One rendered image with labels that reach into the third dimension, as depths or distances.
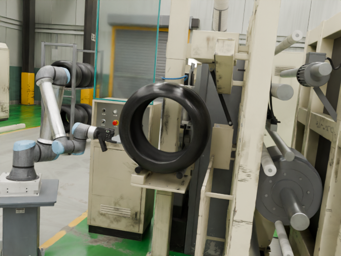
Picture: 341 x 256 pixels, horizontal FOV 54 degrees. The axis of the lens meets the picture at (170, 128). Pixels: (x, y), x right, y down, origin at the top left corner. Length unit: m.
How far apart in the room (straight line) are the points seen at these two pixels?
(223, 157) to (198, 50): 0.90
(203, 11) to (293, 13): 2.84
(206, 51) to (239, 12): 9.88
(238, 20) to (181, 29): 9.19
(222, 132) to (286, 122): 3.42
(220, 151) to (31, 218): 1.47
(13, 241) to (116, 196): 0.92
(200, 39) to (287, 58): 3.96
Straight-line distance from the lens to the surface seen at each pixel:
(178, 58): 2.48
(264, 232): 2.90
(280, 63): 5.71
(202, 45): 1.84
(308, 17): 11.75
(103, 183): 3.16
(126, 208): 3.17
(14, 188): 2.63
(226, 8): 2.89
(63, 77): 2.61
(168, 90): 2.07
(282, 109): 5.73
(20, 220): 2.75
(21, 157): 2.64
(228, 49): 1.73
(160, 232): 2.77
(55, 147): 2.34
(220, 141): 2.41
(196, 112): 2.06
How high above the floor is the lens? 1.53
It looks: 9 degrees down
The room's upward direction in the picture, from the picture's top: 5 degrees clockwise
